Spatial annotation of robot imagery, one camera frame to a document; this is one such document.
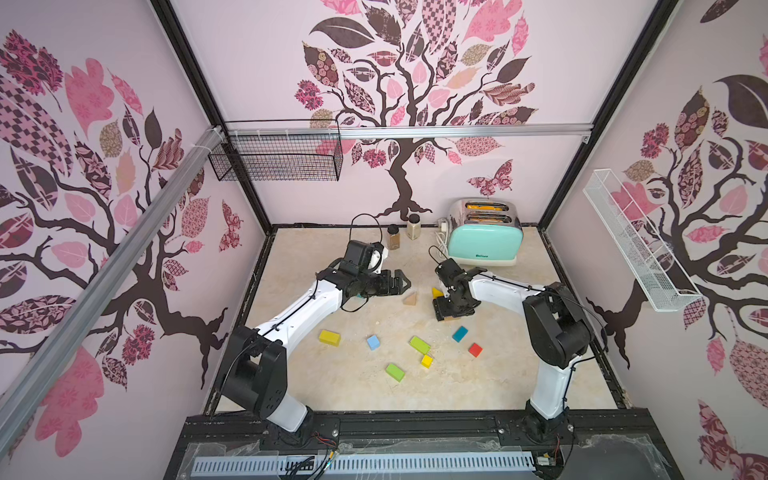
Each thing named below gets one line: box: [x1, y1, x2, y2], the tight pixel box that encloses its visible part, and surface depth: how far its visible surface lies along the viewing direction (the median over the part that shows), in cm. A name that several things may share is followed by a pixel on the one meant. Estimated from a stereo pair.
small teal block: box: [452, 325, 469, 343], surface depth 93 cm
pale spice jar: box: [406, 213, 421, 240], surface depth 113 cm
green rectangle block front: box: [386, 363, 405, 382], surface depth 85 cm
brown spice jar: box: [387, 224, 401, 250], surface depth 113 cm
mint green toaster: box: [447, 197, 524, 267], surface depth 103 cm
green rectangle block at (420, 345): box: [409, 336, 431, 355], surface depth 90 cm
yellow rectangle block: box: [319, 330, 341, 347], surface depth 91 cm
